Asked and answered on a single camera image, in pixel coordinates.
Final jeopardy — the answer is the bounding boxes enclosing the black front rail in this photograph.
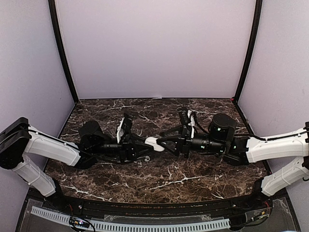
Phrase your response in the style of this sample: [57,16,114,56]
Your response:
[41,193,273,219]

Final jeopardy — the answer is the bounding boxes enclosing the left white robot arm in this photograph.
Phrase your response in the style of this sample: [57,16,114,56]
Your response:
[0,114,154,211]

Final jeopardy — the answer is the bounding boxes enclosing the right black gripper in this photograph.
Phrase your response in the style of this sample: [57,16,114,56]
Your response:
[157,124,226,158]

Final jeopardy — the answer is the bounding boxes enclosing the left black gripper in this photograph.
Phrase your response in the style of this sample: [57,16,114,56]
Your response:
[91,132,155,163]

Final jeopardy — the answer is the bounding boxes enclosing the white hook earbud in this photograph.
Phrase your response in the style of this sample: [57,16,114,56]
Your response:
[144,156,150,162]

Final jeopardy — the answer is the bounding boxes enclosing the white oval charging case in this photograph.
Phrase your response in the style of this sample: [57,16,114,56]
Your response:
[145,137,165,152]

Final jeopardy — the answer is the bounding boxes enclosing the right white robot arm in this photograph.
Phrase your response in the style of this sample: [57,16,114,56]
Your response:
[154,112,309,210]

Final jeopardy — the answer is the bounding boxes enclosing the right black frame post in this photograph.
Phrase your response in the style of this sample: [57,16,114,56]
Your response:
[233,0,263,104]

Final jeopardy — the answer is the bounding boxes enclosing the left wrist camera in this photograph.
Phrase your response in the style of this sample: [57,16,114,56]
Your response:
[116,113,132,144]

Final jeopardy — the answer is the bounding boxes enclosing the white slotted cable duct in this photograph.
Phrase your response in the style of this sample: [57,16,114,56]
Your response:
[30,206,230,232]

